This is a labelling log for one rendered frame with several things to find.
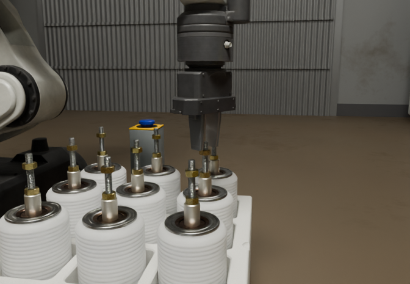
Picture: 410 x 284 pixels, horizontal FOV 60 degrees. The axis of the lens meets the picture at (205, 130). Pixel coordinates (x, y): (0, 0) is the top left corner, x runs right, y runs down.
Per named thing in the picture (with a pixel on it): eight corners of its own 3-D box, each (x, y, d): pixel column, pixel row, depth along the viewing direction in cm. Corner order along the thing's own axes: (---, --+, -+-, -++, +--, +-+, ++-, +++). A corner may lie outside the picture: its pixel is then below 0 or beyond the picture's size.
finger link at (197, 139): (191, 148, 58) (191, 110, 57) (205, 151, 56) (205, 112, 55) (184, 149, 57) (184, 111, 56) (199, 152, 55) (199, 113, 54)
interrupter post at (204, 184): (204, 192, 62) (204, 173, 61) (215, 195, 60) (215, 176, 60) (194, 195, 60) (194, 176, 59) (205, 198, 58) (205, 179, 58)
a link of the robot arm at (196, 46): (209, 105, 65) (210, 38, 63) (252, 110, 59) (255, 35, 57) (156, 112, 56) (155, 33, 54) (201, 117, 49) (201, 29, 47)
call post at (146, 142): (132, 247, 92) (128, 129, 87) (141, 234, 99) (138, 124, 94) (159, 248, 91) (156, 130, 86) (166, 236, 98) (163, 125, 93)
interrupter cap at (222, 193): (202, 185, 65) (202, 181, 65) (236, 194, 60) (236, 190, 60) (173, 196, 59) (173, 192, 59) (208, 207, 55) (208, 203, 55)
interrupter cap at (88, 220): (70, 228, 48) (70, 223, 47) (101, 207, 55) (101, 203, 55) (121, 235, 46) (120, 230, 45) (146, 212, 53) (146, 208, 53)
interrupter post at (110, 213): (97, 222, 49) (96, 200, 49) (107, 215, 52) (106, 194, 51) (113, 225, 49) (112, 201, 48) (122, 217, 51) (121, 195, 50)
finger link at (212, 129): (218, 148, 59) (218, 110, 57) (204, 145, 61) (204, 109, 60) (224, 146, 60) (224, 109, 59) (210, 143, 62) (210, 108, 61)
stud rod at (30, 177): (27, 204, 52) (23, 153, 50) (35, 202, 52) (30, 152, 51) (31, 206, 51) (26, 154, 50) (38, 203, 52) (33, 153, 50)
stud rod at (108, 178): (104, 209, 50) (102, 157, 48) (109, 206, 51) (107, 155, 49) (110, 211, 49) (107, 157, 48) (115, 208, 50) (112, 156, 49)
